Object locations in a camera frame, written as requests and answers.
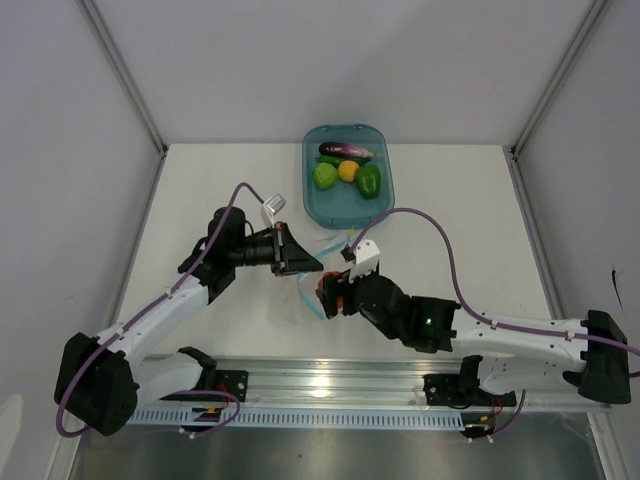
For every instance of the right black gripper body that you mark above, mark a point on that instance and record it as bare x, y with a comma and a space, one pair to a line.
347, 290

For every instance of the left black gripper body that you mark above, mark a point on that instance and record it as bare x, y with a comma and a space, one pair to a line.
270, 250

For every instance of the orange toy pumpkin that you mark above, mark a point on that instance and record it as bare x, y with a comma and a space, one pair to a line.
322, 282

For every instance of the clear zip top bag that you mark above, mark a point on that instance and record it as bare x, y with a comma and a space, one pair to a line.
292, 299

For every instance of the yellow toy lemon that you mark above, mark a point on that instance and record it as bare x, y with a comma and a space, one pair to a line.
347, 170

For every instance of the green toy bell pepper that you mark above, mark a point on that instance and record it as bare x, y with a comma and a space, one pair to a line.
368, 181

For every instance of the purple toy eggplant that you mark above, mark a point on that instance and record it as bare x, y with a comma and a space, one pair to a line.
344, 150

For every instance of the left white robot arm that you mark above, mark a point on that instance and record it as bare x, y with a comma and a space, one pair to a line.
104, 378

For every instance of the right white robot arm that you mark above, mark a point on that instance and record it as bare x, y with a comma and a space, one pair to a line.
507, 354

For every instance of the light green toy cabbage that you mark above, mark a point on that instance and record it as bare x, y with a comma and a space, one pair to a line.
324, 175

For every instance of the teal plastic tray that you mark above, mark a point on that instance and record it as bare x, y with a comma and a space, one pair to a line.
342, 206

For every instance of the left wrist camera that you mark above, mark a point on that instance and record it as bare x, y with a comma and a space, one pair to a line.
271, 207

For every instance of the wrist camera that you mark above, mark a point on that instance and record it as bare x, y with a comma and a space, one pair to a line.
271, 207
364, 257

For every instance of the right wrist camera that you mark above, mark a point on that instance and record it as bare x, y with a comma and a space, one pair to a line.
364, 257

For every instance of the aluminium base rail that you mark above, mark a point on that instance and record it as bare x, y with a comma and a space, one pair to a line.
392, 384

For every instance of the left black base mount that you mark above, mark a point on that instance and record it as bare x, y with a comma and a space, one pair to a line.
235, 382

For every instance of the white slotted cable duct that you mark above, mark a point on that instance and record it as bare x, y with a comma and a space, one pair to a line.
189, 416

